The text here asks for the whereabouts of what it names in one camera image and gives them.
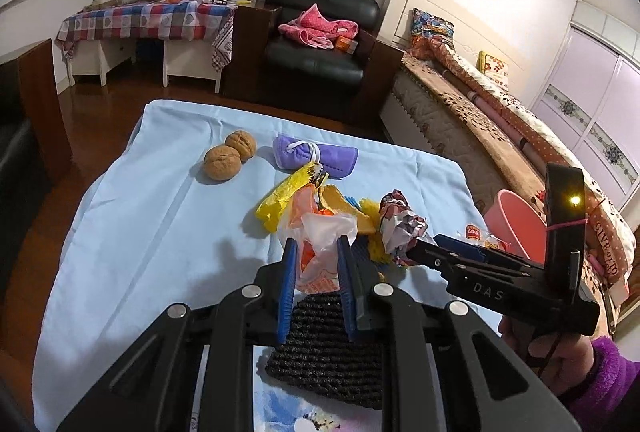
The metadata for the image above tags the pink plastic bucket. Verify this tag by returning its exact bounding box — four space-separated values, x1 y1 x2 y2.
482 190 549 263

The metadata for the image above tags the white desk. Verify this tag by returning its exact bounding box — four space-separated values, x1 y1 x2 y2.
65 36 223 93

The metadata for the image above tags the lilac wardrobe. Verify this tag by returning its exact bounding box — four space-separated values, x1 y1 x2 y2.
530 2 640 213

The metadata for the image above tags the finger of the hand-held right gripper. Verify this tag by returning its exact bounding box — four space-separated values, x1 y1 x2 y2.
409 239 506 285
433 234 547 271

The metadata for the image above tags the white bed headboard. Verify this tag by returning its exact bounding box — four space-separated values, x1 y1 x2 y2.
377 0 533 72

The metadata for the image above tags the black leather armchair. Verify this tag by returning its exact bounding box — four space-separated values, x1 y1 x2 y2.
222 0 406 123

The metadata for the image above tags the light blue cloth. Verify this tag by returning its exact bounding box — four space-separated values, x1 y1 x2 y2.
32 99 483 432

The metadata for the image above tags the printed paper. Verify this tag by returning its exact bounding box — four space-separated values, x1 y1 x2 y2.
377 189 430 267

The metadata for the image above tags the checkered cloth side table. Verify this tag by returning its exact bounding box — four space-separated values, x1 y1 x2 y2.
55 0 238 72

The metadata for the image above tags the pink dotted clothing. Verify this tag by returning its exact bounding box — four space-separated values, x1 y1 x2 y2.
277 3 360 50

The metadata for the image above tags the person's right hand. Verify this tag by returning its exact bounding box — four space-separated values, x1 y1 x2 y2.
500 316 596 408

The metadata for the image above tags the yellow plastic wrapper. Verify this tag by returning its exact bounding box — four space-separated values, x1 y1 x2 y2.
256 163 328 234

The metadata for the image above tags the bed with patterned bedding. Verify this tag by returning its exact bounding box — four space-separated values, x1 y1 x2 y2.
425 42 636 283

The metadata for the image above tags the person's right forearm purple sleeve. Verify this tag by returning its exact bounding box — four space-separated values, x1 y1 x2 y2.
550 336 640 432

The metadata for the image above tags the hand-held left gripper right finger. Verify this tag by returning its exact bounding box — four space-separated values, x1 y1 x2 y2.
336 234 583 432

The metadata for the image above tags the black knitted mat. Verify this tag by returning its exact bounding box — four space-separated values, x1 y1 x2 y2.
264 294 396 410

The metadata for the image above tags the quilted mattress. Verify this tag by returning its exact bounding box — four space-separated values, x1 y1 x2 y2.
380 62 501 213

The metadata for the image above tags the red white snack packet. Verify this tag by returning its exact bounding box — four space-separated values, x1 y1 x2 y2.
457 223 512 253

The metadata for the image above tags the brown leaf bedspread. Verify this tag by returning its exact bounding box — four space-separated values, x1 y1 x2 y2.
400 54 551 213

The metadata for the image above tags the dark wooden armchair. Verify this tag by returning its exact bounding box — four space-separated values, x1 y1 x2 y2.
0 39 73 233

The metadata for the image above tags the colourful printed pillow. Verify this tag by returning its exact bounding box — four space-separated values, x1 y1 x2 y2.
411 8 456 50

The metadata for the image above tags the brown walnut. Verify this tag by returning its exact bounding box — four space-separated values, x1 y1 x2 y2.
202 145 243 183
225 130 258 161

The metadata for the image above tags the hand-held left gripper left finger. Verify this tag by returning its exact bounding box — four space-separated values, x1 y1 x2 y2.
57 236 301 432

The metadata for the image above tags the yellow floral pillow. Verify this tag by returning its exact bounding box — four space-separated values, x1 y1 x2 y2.
476 50 512 90

